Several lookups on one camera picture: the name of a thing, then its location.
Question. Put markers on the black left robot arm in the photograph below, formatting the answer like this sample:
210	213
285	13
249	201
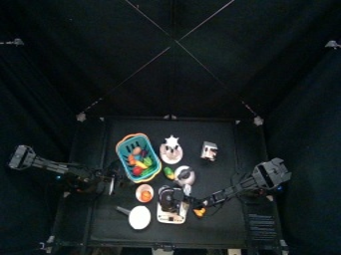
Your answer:
48	164

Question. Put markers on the orange toy carrot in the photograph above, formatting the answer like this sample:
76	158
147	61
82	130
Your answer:
131	160

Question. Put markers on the green yellow toy corn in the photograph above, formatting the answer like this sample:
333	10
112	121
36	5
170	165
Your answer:
169	173

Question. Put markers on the tan toy egg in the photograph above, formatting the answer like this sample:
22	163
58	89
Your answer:
137	151

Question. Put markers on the yellow toy banana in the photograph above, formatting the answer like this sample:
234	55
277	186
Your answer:
141	164

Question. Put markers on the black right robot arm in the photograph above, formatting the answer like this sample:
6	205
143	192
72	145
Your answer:
262	176

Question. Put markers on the small orange toy food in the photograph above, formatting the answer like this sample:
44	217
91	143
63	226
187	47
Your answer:
199	212

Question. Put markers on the green toy pepper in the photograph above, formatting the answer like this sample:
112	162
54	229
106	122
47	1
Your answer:
149	161

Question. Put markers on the white round plate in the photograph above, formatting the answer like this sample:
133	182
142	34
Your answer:
170	156

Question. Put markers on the black pot lid teal knob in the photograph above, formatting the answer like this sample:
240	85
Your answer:
167	200

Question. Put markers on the red toy fruit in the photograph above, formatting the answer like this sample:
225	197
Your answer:
138	171

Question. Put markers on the white toy kettle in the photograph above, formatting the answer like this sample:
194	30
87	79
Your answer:
183	175

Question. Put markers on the grey frame bracket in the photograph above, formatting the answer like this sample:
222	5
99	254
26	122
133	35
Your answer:
80	117
258	120

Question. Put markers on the orange-red toy tomato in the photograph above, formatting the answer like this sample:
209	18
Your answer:
146	196

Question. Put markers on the white toy knife block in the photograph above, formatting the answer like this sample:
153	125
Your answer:
209	151

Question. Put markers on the white text label sticker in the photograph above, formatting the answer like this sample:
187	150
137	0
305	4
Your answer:
262	225

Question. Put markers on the white star-shaped toy egg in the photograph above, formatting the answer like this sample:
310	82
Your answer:
171	141

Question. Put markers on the teal basket orange rim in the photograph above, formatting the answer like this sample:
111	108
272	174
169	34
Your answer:
126	146

